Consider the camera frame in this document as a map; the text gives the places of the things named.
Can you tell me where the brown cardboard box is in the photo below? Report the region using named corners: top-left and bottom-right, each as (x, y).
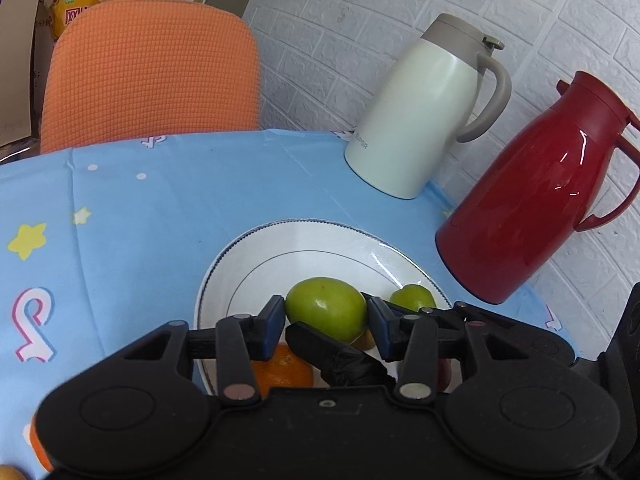
top-left (0, 0), bottom-right (56, 148)

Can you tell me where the blue printed tablecloth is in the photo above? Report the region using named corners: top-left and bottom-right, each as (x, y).
top-left (0, 127), bottom-right (573, 480)

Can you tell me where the mandarin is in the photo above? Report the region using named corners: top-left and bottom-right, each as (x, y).
top-left (250, 342), bottom-right (316, 391)

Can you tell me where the red thermos jug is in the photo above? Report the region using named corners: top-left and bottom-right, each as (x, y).
top-left (435, 71), bottom-right (640, 306)

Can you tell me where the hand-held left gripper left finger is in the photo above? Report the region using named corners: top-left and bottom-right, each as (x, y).
top-left (107, 294), bottom-right (286, 407)

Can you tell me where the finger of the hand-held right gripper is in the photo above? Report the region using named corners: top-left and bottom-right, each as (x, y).
top-left (284, 322), bottom-right (397, 389)

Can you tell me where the white plate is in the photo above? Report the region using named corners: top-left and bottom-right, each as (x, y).
top-left (194, 218), bottom-right (453, 396)

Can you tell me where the orange chair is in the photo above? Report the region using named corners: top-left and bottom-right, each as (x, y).
top-left (40, 0), bottom-right (263, 155)

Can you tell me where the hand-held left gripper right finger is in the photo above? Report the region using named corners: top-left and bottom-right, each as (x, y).
top-left (362, 292), bottom-right (538, 402)

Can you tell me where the green apple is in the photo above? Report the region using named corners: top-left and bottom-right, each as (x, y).
top-left (285, 277), bottom-right (369, 342)
top-left (389, 284), bottom-right (438, 313)

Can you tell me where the white thermos jug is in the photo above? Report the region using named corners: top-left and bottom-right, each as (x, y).
top-left (343, 13), bottom-right (512, 200)

